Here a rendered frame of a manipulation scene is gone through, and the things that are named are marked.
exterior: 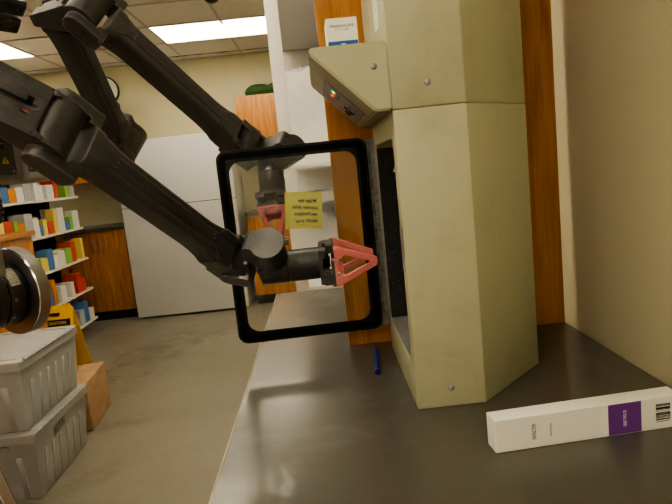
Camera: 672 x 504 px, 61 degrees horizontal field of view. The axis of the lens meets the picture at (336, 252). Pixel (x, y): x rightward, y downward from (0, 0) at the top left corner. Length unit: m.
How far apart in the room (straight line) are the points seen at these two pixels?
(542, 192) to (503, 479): 0.72
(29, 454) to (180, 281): 3.34
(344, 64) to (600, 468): 0.64
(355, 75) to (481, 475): 0.57
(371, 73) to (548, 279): 0.69
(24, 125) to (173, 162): 5.13
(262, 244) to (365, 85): 0.30
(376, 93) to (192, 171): 5.06
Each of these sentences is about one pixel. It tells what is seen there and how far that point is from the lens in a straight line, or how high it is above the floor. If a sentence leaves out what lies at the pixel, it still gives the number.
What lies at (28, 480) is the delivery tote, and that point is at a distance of 3.06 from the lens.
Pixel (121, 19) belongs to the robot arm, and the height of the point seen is 1.63.
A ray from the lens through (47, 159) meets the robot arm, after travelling 0.81.
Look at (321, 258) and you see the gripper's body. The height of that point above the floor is 1.19.
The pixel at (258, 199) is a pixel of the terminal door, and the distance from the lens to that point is 1.17.
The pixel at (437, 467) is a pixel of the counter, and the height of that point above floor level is 0.94.
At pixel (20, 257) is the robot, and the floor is 1.21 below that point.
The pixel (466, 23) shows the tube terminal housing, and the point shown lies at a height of 1.52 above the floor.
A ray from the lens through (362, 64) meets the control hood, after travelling 0.88.
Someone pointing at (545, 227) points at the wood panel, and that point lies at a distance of 1.34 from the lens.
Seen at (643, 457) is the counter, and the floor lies 0.94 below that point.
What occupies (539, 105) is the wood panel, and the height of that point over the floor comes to 1.42.
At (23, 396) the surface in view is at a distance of 2.90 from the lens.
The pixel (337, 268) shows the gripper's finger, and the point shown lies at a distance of 0.95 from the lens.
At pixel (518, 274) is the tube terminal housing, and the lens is 1.03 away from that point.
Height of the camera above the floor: 1.33
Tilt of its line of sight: 8 degrees down
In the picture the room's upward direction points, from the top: 6 degrees counter-clockwise
